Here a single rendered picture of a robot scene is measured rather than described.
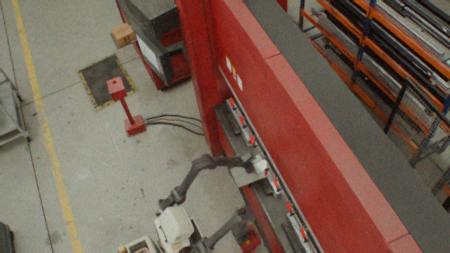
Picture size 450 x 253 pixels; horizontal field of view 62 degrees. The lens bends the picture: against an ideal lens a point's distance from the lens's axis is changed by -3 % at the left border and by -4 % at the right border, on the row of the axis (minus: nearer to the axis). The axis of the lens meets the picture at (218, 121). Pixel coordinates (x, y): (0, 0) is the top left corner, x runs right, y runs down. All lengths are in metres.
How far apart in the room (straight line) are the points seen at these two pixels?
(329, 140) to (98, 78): 4.27
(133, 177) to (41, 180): 1.12
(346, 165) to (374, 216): 0.24
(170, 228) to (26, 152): 3.02
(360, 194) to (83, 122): 4.07
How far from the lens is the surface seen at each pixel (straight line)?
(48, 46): 6.53
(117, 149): 4.73
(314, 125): 1.77
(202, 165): 2.54
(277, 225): 3.06
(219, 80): 3.45
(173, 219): 2.59
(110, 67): 5.66
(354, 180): 1.65
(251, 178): 3.09
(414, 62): 3.92
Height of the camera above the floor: 3.73
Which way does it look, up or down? 53 degrees down
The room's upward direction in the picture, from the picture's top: 9 degrees counter-clockwise
